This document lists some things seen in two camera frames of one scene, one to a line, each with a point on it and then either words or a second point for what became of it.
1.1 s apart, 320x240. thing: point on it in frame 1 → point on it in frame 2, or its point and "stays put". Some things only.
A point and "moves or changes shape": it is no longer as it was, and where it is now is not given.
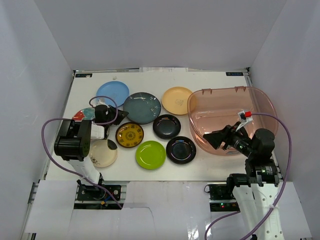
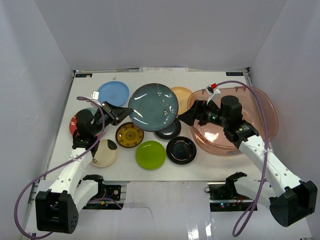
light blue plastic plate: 119,91 stays put
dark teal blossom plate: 142,108 moves or changes shape
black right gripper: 226,135 → 198,111
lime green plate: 150,155 stays put
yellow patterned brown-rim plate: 129,135 stays put
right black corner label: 234,74 stays put
